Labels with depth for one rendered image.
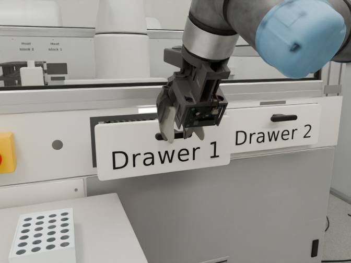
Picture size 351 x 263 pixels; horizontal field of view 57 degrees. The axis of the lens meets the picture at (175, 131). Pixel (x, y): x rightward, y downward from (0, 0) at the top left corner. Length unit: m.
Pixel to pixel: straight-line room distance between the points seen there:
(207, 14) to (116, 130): 0.31
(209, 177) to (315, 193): 0.36
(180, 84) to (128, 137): 0.19
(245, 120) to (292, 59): 0.50
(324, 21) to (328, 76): 0.67
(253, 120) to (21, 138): 0.53
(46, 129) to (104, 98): 0.13
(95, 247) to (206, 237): 0.41
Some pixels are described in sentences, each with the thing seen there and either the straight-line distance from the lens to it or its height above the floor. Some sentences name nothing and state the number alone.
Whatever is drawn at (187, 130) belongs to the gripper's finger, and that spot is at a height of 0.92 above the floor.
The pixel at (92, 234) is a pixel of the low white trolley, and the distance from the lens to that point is 0.59.
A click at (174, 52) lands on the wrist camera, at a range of 0.53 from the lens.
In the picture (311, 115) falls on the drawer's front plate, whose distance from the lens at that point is 0.94.
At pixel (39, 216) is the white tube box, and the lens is 0.60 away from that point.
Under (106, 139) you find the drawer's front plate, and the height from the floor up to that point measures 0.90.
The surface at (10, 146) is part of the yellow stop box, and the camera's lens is 0.68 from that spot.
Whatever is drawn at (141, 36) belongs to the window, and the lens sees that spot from 0.73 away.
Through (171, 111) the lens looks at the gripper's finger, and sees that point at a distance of 0.55.
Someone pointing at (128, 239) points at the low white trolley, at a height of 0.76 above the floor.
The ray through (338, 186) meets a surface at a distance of 2.80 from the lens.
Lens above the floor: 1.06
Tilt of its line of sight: 13 degrees down
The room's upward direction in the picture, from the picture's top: straight up
